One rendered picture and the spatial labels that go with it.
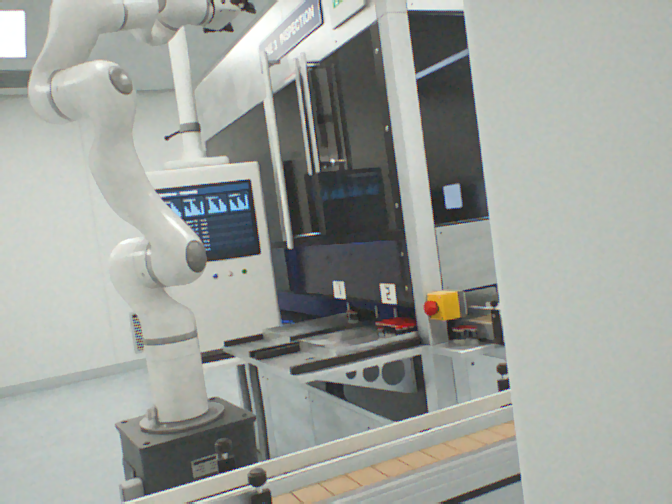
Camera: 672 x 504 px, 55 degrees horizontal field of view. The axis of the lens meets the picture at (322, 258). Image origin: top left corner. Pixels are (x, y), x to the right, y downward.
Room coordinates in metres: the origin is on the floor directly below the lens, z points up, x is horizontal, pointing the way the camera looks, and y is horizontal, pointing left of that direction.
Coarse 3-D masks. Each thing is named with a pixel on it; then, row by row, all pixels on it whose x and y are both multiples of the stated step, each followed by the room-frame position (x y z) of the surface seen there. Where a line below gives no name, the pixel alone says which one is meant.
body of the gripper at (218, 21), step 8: (216, 0) 1.68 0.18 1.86; (224, 0) 1.71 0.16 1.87; (216, 8) 1.68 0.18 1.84; (224, 8) 1.70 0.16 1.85; (232, 8) 1.72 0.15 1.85; (216, 16) 1.71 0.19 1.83; (224, 16) 1.73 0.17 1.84; (232, 16) 1.76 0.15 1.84; (208, 24) 1.74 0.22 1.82; (216, 24) 1.76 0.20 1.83; (224, 24) 1.78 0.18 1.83
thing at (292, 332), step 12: (288, 324) 2.29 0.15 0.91; (300, 324) 2.31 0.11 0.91; (312, 324) 2.33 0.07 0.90; (324, 324) 2.35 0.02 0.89; (336, 324) 2.35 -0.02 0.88; (348, 324) 2.11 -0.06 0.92; (360, 324) 2.13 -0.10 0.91; (264, 336) 2.24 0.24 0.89; (276, 336) 2.13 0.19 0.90; (288, 336) 2.03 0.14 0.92; (300, 336) 2.04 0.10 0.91; (312, 336) 2.05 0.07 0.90
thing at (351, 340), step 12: (372, 324) 2.05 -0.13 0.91; (324, 336) 1.98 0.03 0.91; (336, 336) 1.99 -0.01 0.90; (348, 336) 2.01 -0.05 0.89; (360, 336) 2.03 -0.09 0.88; (372, 336) 2.01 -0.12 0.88; (396, 336) 1.79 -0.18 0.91; (408, 336) 1.81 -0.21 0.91; (300, 348) 1.94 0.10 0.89; (312, 348) 1.86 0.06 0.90; (324, 348) 1.78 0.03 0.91; (336, 348) 1.90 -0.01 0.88; (348, 348) 1.73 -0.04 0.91; (360, 348) 1.74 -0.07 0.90
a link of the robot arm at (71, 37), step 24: (72, 0) 1.27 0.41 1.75; (96, 0) 1.31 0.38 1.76; (120, 0) 1.37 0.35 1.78; (72, 24) 1.26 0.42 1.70; (96, 24) 1.30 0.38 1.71; (120, 24) 1.39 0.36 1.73; (48, 48) 1.27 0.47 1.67; (72, 48) 1.29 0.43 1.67; (48, 72) 1.29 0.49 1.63; (48, 96) 1.27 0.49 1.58; (48, 120) 1.31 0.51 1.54; (72, 120) 1.31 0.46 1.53
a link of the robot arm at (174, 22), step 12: (168, 0) 1.55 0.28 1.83; (180, 0) 1.57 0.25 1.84; (192, 0) 1.61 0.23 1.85; (204, 0) 1.65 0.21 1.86; (168, 12) 1.56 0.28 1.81; (180, 12) 1.59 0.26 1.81; (192, 12) 1.62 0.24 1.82; (204, 12) 1.65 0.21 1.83; (168, 24) 1.62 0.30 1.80; (180, 24) 1.63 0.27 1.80; (192, 24) 1.67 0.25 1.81
